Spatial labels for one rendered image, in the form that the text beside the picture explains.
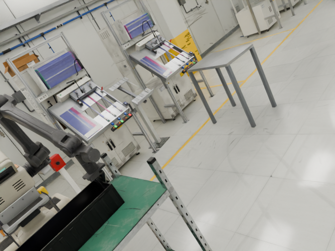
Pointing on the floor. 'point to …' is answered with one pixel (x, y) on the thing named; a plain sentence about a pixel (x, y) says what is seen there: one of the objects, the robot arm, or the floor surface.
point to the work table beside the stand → (225, 58)
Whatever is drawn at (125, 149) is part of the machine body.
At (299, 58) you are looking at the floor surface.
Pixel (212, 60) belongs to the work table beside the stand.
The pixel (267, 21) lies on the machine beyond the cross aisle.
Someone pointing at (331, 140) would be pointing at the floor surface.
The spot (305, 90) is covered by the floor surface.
